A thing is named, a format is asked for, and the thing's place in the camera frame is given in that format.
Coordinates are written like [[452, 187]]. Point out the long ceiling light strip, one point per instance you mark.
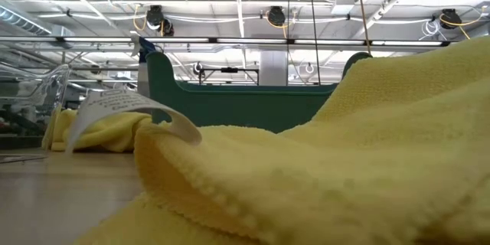
[[249, 41]]

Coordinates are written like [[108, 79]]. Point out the white square pillar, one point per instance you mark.
[[273, 67]]

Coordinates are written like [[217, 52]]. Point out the teal plastic basket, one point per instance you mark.
[[249, 111]]

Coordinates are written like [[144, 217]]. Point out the gray spray bottle blue head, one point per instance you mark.
[[147, 49]]

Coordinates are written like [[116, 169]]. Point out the clear plastic container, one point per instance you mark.
[[57, 84]]

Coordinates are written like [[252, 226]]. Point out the black background table frame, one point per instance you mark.
[[229, 70]]

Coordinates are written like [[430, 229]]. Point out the yellow microfiber towel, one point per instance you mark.
[[111, 134], [344, 153]]

